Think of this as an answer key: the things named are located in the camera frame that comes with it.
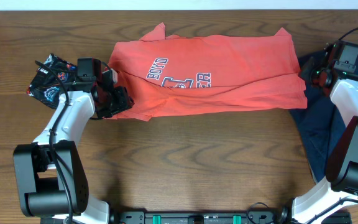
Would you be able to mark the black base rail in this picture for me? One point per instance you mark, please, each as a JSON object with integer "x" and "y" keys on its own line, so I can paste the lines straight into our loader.
{"x": 258, "y": 215}

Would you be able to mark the black printed folded shirt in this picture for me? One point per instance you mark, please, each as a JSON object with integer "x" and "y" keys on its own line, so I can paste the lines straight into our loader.
{"x": 44, "y": 86}

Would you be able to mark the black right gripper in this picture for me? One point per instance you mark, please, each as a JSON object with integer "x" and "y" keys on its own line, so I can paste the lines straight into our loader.
{"x": 305, "y": 72}

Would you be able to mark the navy blue garment pile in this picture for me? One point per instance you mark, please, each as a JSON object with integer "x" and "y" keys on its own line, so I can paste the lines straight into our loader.
{"x": 320, "y": 125}

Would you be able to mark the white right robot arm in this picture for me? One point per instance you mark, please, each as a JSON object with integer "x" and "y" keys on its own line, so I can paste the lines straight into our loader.
{"x": 339, "y": 187}

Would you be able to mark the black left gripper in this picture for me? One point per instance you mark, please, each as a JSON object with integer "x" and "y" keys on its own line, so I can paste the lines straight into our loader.
{"x": 123, "y": 102}

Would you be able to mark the orange soccer t-shirt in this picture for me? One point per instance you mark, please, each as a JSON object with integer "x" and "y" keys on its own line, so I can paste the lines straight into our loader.
{"x": 169, "y": 75}

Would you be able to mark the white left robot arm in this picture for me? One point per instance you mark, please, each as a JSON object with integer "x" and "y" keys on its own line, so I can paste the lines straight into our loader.
{"x": 51, "y": 180}

